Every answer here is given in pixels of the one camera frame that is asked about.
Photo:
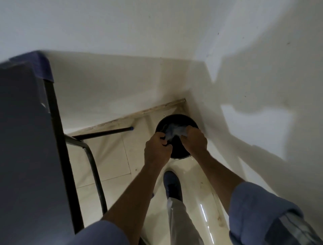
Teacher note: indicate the person's right hand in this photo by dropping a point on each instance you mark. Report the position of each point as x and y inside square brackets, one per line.
[195, 142]

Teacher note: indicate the person's left hand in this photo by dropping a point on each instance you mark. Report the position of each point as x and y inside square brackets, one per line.
[157, 151]

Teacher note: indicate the person's left fingers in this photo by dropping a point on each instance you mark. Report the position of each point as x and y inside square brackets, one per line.
[162, 138]

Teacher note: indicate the person's right fingers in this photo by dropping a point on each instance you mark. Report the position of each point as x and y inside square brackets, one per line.
[188, 132]

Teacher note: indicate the grey white cloth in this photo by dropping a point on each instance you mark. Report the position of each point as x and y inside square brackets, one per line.
[174, 131]

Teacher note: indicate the person's left forearm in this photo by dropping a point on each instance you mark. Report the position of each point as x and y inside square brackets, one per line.
[133, 202]

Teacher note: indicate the person's right forearm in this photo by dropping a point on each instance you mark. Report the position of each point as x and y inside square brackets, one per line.
[219, 181]

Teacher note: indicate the black round bucket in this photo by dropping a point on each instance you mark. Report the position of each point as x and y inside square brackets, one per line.
[178, 149]

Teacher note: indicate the dark blue shoe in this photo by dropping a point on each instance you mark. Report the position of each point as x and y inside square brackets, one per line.
[172, 185]

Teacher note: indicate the beige trouser leg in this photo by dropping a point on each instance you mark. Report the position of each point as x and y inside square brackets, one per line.
[180, 224]

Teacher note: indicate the blue right shirt sleeve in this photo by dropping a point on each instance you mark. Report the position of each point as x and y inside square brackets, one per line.
[262, 217]

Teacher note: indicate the blue shirt sleeve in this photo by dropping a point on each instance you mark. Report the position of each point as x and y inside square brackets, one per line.
[262, 217]
[101, 234]

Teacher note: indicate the blue left shirt sleeve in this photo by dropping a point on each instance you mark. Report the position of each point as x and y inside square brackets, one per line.
[101, 234]

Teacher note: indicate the black metal table frame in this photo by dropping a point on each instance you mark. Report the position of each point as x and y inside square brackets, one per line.
[66, 161]

